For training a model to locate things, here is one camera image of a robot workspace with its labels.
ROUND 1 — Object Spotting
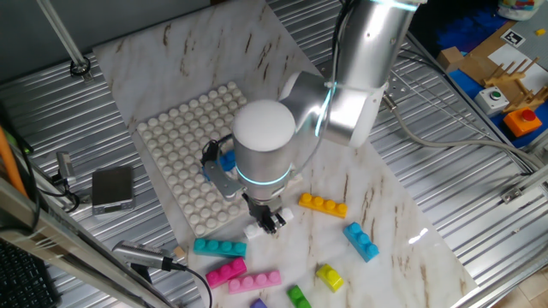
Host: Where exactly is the bag of toys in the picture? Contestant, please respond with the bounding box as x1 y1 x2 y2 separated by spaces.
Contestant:
496 0 541 21

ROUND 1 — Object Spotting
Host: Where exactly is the teal four-stud block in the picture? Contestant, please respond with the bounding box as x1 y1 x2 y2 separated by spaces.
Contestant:
193 237 248 258

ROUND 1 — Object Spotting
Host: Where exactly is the light blue three-stud block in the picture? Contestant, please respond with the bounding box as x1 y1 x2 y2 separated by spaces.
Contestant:
342 221 380 264

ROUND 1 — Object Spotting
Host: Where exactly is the wooden peg rack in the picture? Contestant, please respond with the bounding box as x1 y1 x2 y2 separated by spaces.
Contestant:
483 57 548 113

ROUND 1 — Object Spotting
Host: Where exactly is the silver camera with cable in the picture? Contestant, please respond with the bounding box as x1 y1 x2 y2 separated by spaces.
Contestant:
111 240 176 271

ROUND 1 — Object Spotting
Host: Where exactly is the yellow two-stud block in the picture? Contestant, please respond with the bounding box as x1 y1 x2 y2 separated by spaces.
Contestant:
315 263 345 293

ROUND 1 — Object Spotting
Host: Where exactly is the white studded baseplate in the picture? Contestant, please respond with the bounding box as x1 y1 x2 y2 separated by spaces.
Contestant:
135 80 303 237

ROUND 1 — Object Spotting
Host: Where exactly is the small metal bracket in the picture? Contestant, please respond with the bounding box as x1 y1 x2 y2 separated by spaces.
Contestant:
500 186 526 204

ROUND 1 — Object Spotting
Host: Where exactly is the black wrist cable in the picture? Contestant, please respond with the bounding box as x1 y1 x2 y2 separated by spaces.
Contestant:
200 133 235 168

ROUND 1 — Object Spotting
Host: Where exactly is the small silver clamped camera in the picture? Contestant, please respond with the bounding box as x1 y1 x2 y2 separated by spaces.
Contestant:
55 151 78 187

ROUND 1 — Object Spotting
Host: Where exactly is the black white marker tag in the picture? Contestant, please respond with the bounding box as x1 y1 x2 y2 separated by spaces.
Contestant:
499 28 527 48

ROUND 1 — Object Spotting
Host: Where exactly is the black keyboard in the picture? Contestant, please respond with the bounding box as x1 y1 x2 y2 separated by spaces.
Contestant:
0 239 61 308

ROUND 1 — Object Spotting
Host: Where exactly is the brown cardboard sheet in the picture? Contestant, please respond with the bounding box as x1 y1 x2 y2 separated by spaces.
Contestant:
460 21 548 86

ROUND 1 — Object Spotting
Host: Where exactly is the aluminium frame bar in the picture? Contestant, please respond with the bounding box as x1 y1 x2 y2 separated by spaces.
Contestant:
0 177 172 308

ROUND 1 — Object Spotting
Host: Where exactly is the green two-stud block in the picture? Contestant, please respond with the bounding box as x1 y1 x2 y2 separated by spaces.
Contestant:
286 284 313 308

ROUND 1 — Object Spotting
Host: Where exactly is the grey wrist mount bracket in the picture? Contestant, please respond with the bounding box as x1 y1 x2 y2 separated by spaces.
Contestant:
203 160 246 202

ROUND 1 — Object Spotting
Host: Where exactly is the orange pole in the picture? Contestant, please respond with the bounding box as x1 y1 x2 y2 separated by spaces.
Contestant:
0 126 27 198

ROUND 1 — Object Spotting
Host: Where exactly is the magenta three-stud block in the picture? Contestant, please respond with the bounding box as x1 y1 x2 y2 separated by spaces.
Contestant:
205 257 248 289

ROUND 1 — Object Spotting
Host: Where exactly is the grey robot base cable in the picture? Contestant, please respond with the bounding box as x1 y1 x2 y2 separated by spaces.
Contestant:
380 93 545 172

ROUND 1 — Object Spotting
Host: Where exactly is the pink four-stud block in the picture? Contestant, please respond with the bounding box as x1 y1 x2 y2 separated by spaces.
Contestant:
227 269 283 295

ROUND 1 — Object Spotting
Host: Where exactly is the white four-stud block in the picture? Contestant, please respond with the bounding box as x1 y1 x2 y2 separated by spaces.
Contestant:
242 207 295 240

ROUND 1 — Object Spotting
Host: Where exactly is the white paper sheet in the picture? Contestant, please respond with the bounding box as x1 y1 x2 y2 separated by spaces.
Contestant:
487 42 548 93

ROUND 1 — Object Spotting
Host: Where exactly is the small cardboard box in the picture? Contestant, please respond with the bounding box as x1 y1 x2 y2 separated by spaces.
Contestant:
436 45 465 73

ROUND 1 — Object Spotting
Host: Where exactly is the silver digital scale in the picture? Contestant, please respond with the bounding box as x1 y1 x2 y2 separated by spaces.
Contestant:
91 165 135 216

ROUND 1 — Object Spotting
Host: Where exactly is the orange four-stud block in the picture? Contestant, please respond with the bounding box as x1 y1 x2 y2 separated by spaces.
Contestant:
297 192 348 220

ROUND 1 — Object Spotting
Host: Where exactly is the grey green-button box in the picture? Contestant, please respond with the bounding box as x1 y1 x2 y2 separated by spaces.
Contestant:
474 86 510 116

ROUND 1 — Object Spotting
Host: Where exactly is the blue four-stud block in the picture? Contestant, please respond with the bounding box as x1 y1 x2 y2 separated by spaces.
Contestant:
201 149 237 183

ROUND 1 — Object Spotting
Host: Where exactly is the orange emergency stop button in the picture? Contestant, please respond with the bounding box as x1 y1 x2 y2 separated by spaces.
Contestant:
503 108 544 139

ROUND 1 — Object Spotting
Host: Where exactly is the silver tripod pole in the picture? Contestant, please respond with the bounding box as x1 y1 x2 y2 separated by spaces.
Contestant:
36 0 93 82

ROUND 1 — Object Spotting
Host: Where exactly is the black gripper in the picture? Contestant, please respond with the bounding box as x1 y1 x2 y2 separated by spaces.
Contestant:
241 192 287 235

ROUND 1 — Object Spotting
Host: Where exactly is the white marble board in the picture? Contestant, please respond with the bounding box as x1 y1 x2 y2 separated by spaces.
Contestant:
92 0 479 308

